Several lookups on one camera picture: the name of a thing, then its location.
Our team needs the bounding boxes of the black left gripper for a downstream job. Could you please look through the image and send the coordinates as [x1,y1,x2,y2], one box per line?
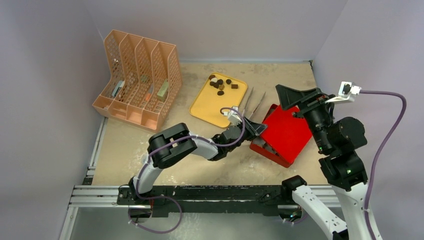
[226,116,267,153]

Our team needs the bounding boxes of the red box lid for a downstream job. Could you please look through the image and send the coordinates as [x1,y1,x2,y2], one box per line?
[249,104,312,168]

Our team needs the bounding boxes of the metal serving tongs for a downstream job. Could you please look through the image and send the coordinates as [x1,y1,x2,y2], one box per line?
[241,87,267,122]

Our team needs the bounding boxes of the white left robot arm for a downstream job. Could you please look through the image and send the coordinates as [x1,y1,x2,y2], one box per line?
[128,117,268,205]

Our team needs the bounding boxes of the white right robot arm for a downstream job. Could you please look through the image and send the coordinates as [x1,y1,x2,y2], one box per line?
[276,83,382,240]

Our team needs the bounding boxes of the red chocolate box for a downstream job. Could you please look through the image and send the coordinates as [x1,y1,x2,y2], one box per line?
[249,104,299,168]

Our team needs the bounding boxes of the yellow plastic tray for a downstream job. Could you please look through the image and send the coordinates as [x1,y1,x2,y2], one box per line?
[188,72,248,128]

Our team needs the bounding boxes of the orange plastic file organizer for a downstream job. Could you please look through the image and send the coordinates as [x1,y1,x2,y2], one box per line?
[92,29,183,133]

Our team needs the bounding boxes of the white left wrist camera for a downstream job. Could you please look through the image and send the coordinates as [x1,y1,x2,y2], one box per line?
[222,106,242,125]

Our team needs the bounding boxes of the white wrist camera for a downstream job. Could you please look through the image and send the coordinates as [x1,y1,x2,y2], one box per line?
[222,106,242,125]
[326,81,362,104]

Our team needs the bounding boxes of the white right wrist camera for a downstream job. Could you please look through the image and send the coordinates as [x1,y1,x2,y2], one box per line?
[326,81,362,104]

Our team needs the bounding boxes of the black aluminium base frame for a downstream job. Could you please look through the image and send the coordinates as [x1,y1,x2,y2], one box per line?
[67,184,340,220]

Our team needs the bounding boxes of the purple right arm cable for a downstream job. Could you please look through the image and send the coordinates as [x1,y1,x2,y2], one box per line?
[359,90,407,240]

